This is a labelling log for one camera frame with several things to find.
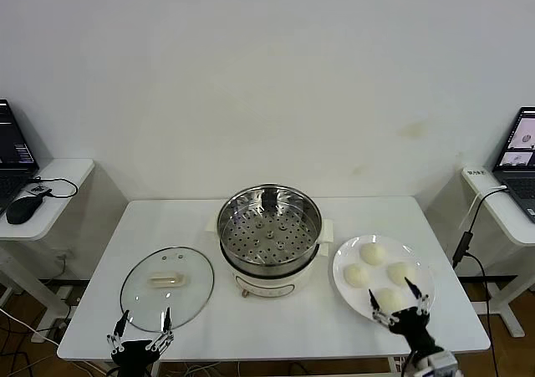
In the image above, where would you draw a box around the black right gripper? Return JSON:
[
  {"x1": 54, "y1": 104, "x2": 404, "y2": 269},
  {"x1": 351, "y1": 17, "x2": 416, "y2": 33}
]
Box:
[{"x1": 367, "y1": 276, "x2": 444, "y2": 355}]

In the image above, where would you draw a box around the white round plate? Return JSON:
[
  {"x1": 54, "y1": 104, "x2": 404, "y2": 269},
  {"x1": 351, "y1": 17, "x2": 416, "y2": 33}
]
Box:
[{"x1": 332, "y1": 234, "x2": 436, "y2": 326}]

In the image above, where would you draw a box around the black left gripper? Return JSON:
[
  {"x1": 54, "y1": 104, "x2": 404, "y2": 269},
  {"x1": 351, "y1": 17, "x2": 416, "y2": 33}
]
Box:
[{"x1": 106, "y1": 307, "x2": 175, "y2": 377}]

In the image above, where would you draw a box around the black cable with adapter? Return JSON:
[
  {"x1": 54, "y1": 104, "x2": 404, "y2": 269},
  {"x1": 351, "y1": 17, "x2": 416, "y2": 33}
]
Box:
[{"x1": 451, "y1": 186, "x2": 509, "y2": 377}]

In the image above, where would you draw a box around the black open laptop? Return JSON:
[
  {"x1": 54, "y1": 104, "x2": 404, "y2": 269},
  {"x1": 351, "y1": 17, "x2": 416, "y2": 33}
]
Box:
[
  {"x1": 0, "y1": 99, "x2": 41, "y2": 215},
  {"x1": 492, "y1": 106, "x2": 535, "y2": 223}
]

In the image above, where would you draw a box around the glass pot lid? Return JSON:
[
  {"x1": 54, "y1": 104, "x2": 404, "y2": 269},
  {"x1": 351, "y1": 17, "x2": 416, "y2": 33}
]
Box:
[{"x1": 120, "y1": 246, "x2": 216, "y2": 333}]

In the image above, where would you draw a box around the white steamed baozi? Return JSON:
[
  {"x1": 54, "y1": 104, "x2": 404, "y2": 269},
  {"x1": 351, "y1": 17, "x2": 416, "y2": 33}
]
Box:
[
  {"x1": 386, "y1": 261, "x2": 417, "y2": 287},
  {"x1": 343, "y1": 262, "x2": 370, "y2": 288},
  {"x1": 359, "y1": 242, "x2": 388, "y2": 266},
  {"x1": 374, "y1": 287, "x2": 407, "y2": 313}
]

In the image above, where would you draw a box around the black computer mouse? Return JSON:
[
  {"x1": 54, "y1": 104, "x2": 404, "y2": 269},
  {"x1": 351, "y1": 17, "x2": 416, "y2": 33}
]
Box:
[{"x1": 4, "y1": 193, "x2": 43, "y2": 225}]

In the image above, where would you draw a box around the white electric cooker base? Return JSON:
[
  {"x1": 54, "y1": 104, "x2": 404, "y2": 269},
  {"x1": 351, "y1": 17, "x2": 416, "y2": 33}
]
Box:
[{"x1": 203, "y1": 217, "x2": 335, "y2": 299}]

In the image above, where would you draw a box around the white side table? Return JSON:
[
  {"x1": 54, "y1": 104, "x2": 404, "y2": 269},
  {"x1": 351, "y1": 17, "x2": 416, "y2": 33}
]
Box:
[
  {"x1": 461, "y1": 166, "x2": 535, "y2": 339},
  {"x1": 0, "y1": 157, "x2": 96, "y2": 324}
]

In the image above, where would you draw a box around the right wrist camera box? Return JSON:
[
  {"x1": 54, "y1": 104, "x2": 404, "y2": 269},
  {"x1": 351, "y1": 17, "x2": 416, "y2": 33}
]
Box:
[{"x1": 424, "y1": 350, "x2": 460, "y2": 377}]

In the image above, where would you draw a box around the white laptop cable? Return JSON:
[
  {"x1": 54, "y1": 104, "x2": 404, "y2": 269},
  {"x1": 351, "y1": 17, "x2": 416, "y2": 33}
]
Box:
[{"x1": 458, "y1": 186, "x2": 510, "y2": 230}]

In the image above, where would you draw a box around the black dongle with cable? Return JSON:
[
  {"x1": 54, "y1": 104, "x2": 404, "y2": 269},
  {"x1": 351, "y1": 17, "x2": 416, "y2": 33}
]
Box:
[{"x1": 27, "y1": 176, "x2": 79, "y2": 201}]

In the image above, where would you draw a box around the steel perforated steamer basket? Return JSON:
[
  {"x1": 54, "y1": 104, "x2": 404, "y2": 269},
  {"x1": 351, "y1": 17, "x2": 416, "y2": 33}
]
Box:
[{"x1": 216, "y1": 183, "x2": 324, "y2": 276}]

